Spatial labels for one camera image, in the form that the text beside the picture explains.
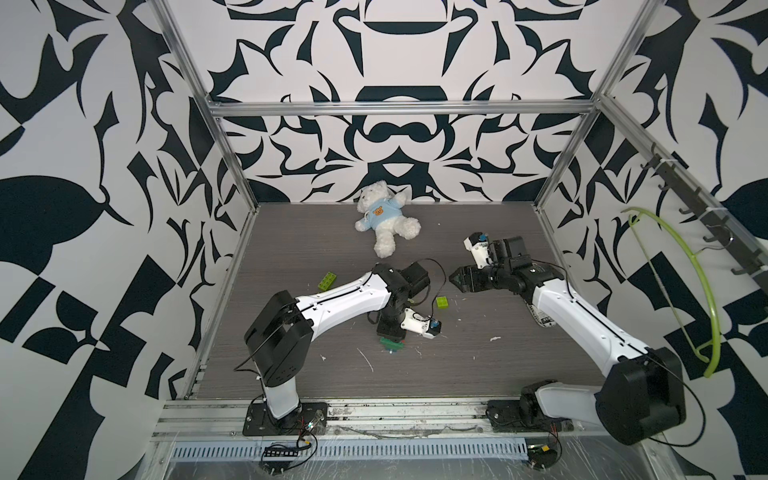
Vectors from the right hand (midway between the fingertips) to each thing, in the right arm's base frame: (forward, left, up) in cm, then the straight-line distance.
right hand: (460, 271), depth 84 cm
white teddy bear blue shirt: (+29, +22, -7) cm, 37 cm away
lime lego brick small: (-2, +3, -14) cm, 15 cm away
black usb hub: (-40, +47, -17) cm, 64 cm away
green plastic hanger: (-25, -42, +9) cm, 50 cm away
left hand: (-11, +18, -7) cm, 22 cm away
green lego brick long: (-17, +19, -9) cm, 27 cm away
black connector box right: (-41, -16, -17) cm, 47 cm away
